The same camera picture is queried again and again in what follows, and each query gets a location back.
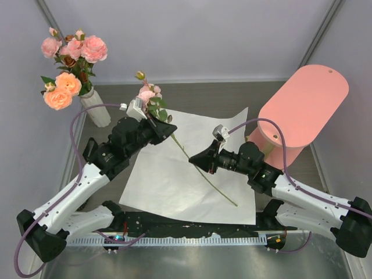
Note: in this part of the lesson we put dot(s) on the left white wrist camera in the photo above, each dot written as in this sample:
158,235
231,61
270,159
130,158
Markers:
134,109

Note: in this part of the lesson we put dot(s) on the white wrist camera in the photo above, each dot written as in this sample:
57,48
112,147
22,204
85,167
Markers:
134,109
221,133

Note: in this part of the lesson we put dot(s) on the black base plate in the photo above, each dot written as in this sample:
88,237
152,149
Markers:
154,226

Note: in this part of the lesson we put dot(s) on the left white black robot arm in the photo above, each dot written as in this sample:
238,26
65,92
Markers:
48,229

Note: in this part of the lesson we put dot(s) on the pink tiered shelf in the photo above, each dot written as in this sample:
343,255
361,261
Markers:
294,116

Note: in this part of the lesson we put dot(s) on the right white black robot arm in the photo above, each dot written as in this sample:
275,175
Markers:
346,222

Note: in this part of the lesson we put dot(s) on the aluminium frame post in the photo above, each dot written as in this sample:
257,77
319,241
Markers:
48,16

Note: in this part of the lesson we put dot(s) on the white slotted cable duct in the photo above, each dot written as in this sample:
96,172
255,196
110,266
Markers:
213,240

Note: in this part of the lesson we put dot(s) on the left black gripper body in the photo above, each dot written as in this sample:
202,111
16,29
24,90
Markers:
149,133

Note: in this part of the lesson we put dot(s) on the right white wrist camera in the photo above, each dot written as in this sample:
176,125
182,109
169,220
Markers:
221,133

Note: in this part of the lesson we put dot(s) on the pink artificial flower bunch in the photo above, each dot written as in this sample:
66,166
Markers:
76,54

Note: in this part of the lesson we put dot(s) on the pink rose stem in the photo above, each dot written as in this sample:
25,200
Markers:
154,105

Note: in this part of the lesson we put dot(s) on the white wrapping paper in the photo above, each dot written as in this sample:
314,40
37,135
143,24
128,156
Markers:
163,182

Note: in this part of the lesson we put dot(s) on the white ribbed vase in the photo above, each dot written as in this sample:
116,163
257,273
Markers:
99,115

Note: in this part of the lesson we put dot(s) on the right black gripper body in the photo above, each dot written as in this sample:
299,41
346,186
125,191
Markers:
214,161

